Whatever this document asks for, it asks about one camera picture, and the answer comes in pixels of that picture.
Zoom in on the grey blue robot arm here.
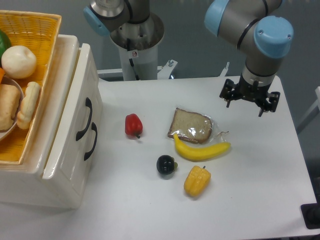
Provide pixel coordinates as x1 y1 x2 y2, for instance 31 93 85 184
83 0 294 113

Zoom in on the black top drawer handle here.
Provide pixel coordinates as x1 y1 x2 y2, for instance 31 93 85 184
75 97 94 141

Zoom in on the red bell pepper toy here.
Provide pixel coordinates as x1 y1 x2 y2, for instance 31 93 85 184
125 113 143 139

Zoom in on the white drawer cabinet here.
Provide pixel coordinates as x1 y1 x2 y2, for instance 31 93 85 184
0 35 94 209

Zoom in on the bread slice in plastic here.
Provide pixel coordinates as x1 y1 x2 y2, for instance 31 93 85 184
167 107 229 145

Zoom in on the white round bun toy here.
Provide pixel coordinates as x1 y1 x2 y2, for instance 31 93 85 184
1 45 37 79

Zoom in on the yellow banana toy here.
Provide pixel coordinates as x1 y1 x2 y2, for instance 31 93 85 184
173 133 231 162

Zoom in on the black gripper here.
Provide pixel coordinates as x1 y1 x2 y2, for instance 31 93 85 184
219 76 281 117

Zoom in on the orange carrot toy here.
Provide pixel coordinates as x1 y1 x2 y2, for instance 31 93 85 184
0 68 5 83

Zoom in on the white top drawer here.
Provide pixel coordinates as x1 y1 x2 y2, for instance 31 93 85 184
43 43 102 189

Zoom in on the white table bracket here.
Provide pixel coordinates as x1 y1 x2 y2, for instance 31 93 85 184
219 61 230 77

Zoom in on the white frame at right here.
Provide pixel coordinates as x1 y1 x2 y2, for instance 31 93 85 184
295 86 320 135

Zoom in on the grey plate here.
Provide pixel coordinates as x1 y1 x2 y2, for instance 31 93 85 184
0 76 24 141

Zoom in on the black mangosteen toy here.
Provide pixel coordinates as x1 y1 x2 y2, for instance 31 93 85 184
156 155 178 176

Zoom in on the yellow wicker basket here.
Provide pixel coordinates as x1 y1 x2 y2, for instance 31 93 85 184
0 10 62 165

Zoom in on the green vegetable toy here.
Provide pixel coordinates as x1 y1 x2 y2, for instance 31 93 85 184
0 30 12 59

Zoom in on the black drawer handle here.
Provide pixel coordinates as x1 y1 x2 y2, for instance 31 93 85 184
75 97 94 141
83 122 98 161

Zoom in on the black lower drawer handle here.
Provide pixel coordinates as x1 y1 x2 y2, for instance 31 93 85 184
83 122 98 161

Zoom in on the black device at corner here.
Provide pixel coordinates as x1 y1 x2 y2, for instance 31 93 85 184
300 203 320 230

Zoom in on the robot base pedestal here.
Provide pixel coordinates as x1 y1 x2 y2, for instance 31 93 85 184
110 12 165 81

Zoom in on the yellow bell pepper toy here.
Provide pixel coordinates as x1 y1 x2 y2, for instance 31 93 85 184
183 165 212 197

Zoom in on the beige pastry toy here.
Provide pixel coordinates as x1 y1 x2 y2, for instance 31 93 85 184
16 81 41 130

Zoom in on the beige bread loaf toy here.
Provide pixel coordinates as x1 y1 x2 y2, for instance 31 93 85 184
0 84 21 131

